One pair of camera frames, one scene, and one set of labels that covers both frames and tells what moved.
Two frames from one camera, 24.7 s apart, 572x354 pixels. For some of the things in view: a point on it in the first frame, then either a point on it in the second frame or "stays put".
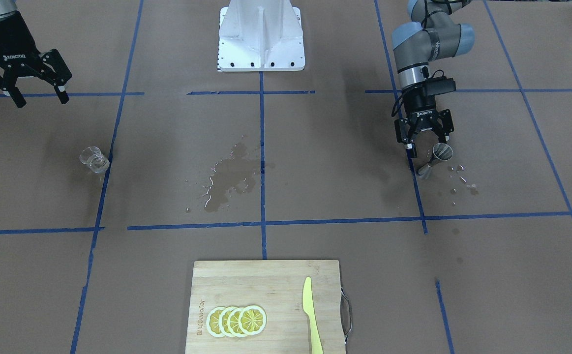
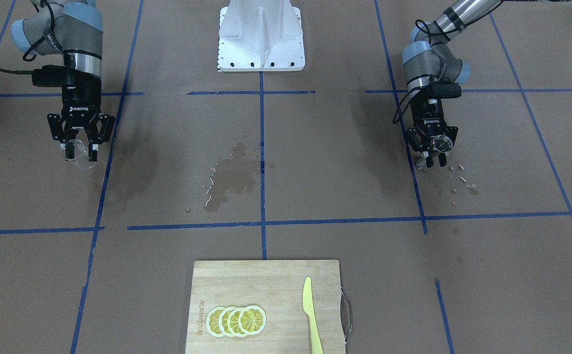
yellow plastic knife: (308, 308) stays put
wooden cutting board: (277, 286) stays put
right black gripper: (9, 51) → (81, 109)
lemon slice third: (223, 321) stays put
